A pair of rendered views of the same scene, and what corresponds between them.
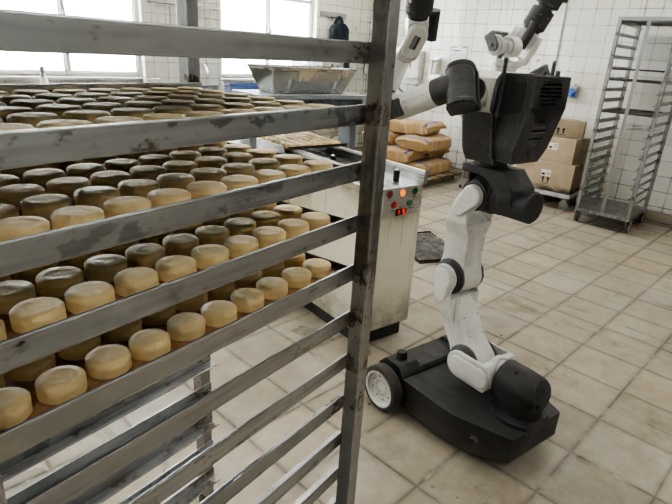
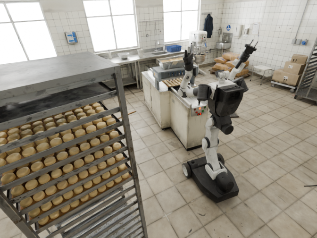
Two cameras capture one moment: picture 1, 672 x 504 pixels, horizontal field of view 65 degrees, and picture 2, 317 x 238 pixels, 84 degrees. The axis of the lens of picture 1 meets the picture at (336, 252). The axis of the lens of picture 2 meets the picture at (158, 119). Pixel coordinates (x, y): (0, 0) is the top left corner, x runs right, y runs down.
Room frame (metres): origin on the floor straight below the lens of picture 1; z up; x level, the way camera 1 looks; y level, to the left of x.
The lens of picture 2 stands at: (0.15, -0.51, 2.02)
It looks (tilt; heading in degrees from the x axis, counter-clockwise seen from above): 32 degrees down; 21
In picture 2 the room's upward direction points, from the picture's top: 3 degrees counter-clockwise
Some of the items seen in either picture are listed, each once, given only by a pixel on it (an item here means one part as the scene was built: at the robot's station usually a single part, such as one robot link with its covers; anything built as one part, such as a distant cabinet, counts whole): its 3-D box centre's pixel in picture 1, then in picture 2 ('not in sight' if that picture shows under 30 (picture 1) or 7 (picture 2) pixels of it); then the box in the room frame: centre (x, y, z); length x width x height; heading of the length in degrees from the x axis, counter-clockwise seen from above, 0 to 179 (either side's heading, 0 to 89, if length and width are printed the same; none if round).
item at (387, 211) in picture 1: (399, 200); (198, 110); (2.40, -0.28, 0.77); 0.24 x 0.04 x 0.14; 128
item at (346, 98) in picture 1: (301, 123); (175, 76); (3.09, 0.25, 1.01); 0.72 x 0.33 x 0.34; 128
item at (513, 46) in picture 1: (504, 50); (222, 75); (1.93, -0.53, 1.45); 0.10 x 0.07 x 0.09; 127
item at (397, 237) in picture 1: (347, 241); (187, 117); (2.69, -0.06, 0.45); 0.70 x 0.34 x 0.90; 38
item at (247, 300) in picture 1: (247, 300); (101, 187); (0.71, 0.13, 1.05); 0.05 x 0.05 x 0.02
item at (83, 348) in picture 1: (79, 344); not in sight; (0.56, 0.31, 1.05); 0.05 x 0.05 x 0.02
